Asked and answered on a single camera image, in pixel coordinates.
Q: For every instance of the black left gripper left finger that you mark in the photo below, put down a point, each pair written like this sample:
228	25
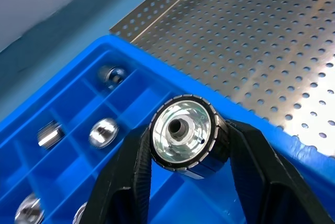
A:
123	182

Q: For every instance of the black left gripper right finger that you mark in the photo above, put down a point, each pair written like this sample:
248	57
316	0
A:
264	171

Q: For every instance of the black-rimmed metal roller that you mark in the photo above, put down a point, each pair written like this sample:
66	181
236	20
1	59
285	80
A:
183	132

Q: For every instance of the blue plastic divided tray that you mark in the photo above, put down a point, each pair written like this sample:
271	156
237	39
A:
78	129

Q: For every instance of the perforated steel tray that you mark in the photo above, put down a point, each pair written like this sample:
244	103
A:
235	38

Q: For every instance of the shiny metal roller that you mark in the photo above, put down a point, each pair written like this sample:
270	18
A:
79	214
50	135
112	76
28	209
103	133

